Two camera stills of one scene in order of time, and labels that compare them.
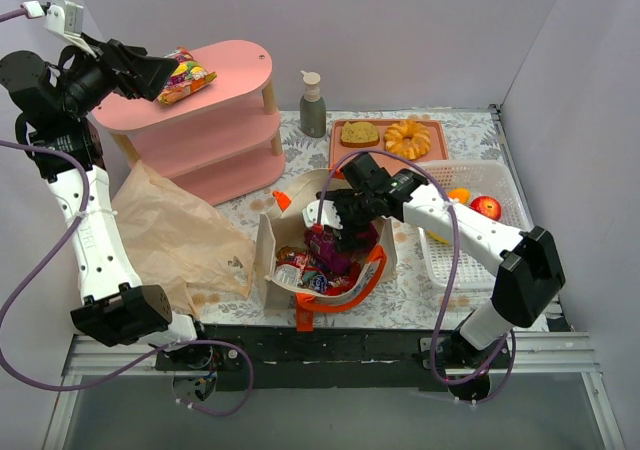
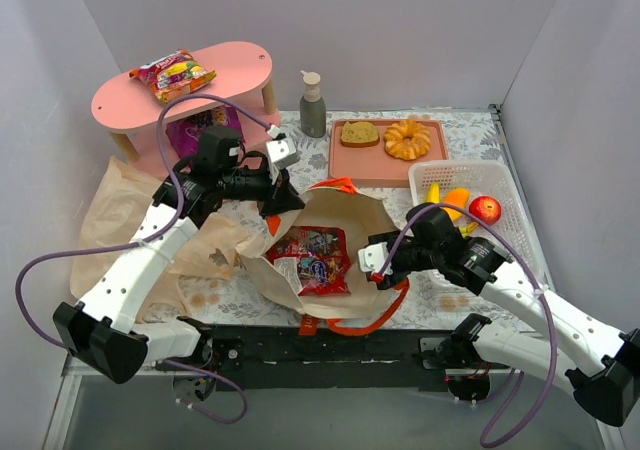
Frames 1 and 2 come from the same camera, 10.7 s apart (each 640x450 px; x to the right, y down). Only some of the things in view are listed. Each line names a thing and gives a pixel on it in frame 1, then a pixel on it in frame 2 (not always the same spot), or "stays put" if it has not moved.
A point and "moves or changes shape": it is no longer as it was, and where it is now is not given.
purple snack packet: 326,246 → 184,134
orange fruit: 463,195 stays put
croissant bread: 407,139 stays put
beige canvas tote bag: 284,224 moves or changes shape
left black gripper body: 120,68 → 273,190
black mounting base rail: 310,358 stays put
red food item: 487,206 stays put
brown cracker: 359,134 stays put
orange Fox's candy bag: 189,77 stays put
